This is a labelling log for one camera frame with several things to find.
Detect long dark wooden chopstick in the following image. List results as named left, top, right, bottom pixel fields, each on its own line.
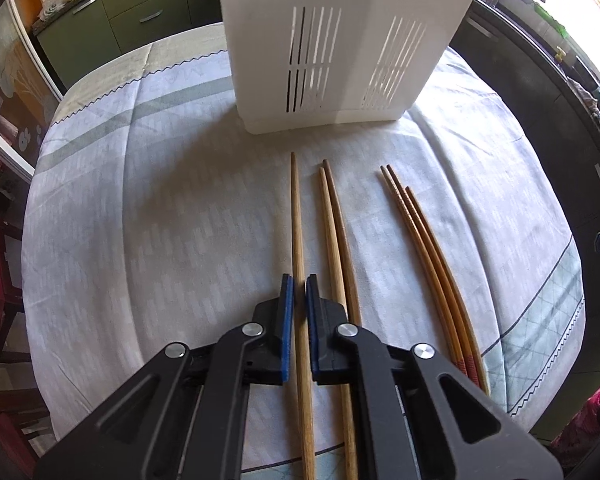
left=322, top=159, right=363, bottom=325

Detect long tan wooden chopstick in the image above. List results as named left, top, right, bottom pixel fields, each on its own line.
left=318, top=167, right=358, bottom=480

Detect long light wooden chopstick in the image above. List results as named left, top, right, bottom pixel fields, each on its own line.
left=290, top=153, right=316, bottom=479

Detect ridged brown chopstick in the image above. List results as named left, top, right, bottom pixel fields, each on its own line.
left=380, top=166, right=468, bottom=375

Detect ridged red-end chopstick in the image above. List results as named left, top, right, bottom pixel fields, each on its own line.
left=380, top=165, right=488, bottom=392

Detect green lower kitchen cabinets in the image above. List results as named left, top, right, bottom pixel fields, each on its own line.
left=31, top=0, right=222, bottom=92

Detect grey patterned tablecloth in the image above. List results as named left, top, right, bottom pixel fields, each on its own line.
left=20, top=22, right=588, bottom=480

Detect white slotted utensil holder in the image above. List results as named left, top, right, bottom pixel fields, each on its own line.
left=221, top=0, right=472, bottom=134

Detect glass sliding door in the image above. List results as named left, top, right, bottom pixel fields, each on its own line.
left=0, top=0, right=61, bottom=178

